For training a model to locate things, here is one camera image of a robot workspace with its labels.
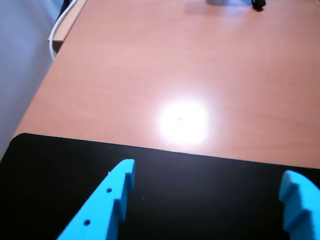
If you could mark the black stand foot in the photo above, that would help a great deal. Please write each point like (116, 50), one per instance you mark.
(258, 4)

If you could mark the cyan gripper finger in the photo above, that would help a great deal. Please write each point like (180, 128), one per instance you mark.
(100, 207)
(303, 207)

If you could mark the black table mat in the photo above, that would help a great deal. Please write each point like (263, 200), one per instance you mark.
(187, 200)

